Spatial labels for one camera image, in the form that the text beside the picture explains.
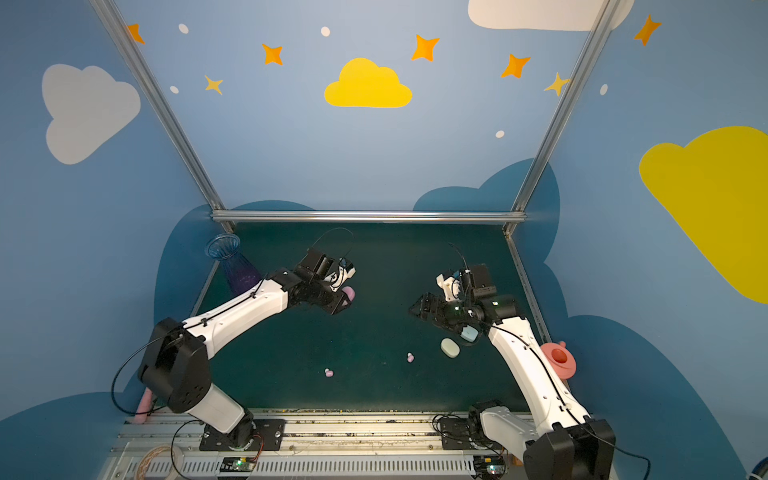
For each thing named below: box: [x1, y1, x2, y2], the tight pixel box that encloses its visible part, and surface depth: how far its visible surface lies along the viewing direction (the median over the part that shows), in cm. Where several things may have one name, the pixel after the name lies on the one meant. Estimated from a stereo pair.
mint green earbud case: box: [440, 338, 460, 359], surface depth 90 cm
